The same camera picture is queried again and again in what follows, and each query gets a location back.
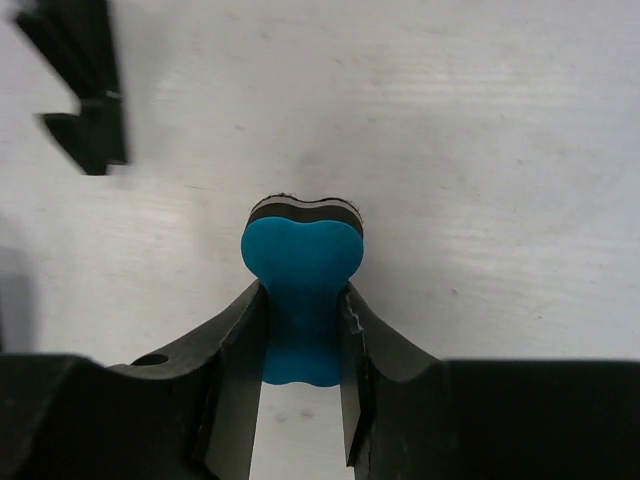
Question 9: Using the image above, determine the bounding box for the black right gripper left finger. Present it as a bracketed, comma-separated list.
[1, 284, 266, 479]

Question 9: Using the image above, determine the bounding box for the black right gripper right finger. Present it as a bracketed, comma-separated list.
[338, 287, 639, 479]

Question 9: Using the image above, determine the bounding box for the blue bone-shaped eraser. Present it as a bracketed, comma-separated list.
[241, 194, 364, 387]

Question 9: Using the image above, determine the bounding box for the small black-framed whiteboard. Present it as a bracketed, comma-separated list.
[1, 272, 28, 352]

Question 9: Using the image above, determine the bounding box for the black wire whiteboard stand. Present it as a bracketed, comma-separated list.
[13, 0, 129, 176]

